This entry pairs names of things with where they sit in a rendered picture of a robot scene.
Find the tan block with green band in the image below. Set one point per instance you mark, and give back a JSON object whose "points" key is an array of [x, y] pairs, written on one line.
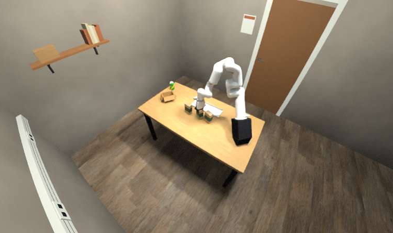
{"points": [[208, 116], [200, 114], [188, 108]]}

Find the open brown cardboard box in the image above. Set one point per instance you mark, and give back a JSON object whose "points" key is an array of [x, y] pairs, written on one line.
{"points": [[167, 96]]}

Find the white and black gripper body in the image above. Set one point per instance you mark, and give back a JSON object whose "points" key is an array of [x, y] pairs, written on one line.
{"points": [[200, 104]]}

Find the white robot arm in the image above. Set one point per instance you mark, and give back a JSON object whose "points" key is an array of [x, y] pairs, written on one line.
{"points": [[232, 86]]}

